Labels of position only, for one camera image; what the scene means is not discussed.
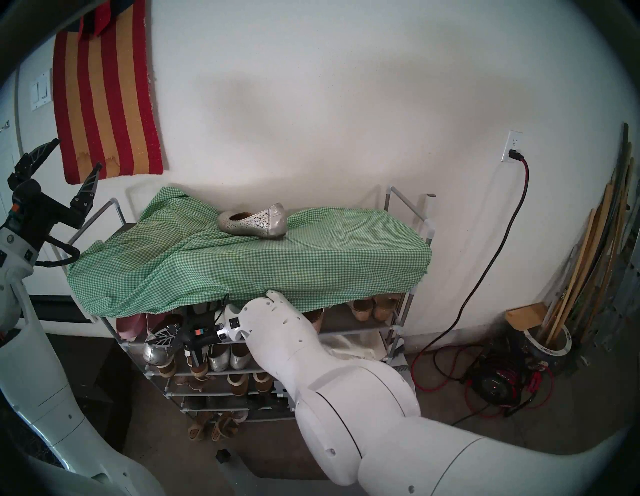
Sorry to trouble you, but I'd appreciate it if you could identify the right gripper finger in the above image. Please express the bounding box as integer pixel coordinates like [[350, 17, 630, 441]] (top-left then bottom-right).
[[144, 323, 185, 347]]

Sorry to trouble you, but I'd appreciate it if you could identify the white panel door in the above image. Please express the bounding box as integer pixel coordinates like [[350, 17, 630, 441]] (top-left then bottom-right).
[[0, 67, 71, 297]]

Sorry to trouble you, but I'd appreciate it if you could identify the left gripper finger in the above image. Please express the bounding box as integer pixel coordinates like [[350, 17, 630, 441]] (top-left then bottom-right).
[[6, 138, 61, 187], [69, 162, 104, 226]]

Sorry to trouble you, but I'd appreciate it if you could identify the brown cardboard piece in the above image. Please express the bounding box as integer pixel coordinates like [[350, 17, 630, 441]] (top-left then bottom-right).
[[504, 302, 549, 332]]

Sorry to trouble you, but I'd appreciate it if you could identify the silver perforated shoe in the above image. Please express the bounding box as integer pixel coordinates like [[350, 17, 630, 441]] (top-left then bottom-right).
[[218, 202, 287, 240], [143, 335, 177, 367]]

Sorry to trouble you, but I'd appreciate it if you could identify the red glitter ribbon bow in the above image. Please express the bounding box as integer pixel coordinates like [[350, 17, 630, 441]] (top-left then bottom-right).
[[91, 0, 113, 36]]

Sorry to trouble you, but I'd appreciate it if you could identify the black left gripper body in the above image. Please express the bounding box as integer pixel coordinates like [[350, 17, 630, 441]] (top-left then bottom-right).
[[7, 179, 76, 254]]

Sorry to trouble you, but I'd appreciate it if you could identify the white wall outlet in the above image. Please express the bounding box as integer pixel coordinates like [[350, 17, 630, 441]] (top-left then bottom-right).
[[501, 130, 523, 164]]

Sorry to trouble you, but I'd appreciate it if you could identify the wooden trim sticks bundle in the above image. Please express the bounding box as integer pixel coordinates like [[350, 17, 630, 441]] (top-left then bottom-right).
[[542, 122, 636, 351]]

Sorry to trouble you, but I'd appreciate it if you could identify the dark strappy sandal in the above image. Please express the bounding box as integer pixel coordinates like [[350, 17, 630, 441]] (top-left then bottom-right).
[[172, 375, 213, 396]]

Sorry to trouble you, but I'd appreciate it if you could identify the black red power cord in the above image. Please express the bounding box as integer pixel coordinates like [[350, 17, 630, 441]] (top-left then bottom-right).
[[409, 149, 530, 396]]

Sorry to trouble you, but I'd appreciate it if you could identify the striped fabric flag hanging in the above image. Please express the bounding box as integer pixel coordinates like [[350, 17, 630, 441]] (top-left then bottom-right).
[[52, 0, 165, 186]]

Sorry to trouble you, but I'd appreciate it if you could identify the grey metal shoe rack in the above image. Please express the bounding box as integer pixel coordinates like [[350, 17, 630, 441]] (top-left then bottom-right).
[[61, 186, 440, 425]]

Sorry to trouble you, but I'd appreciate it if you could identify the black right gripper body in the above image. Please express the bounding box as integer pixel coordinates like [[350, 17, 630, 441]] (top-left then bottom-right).
[[179, 312, 226, 371]]

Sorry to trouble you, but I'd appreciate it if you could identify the plain silver flat shoe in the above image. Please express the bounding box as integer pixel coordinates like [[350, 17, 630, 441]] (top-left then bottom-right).
[[208, 344, 232, 373], [230, 343, 253, 371]]

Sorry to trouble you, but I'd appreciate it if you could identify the red black power tool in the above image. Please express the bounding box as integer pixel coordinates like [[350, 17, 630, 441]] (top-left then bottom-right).
[[462, 332, 555, 418]]

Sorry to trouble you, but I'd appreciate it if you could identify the white light switch plate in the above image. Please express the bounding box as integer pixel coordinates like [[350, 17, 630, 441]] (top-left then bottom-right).
[[30, 70, 53, 112]]

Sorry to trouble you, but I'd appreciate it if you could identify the dark brown low cabinet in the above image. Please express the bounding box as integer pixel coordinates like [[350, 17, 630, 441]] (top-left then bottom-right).
[[30, 327, 132, 451]]

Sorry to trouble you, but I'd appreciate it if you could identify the tan fringed sandal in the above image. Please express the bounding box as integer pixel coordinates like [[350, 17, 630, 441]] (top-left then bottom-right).
[[212, 411, 242, 442], [188, 411, 215, 442]]

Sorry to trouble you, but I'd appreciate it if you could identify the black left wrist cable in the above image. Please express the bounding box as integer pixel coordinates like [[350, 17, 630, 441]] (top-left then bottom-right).
[[45, 235, 82, 269]]

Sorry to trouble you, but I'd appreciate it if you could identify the green gingham cloth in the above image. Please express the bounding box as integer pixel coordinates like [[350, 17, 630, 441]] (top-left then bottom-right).
[[66, 186, 433, 321]]

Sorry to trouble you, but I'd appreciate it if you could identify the aluminium ladder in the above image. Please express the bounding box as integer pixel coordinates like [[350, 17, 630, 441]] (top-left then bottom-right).
[[580, 220, 640, 376]]

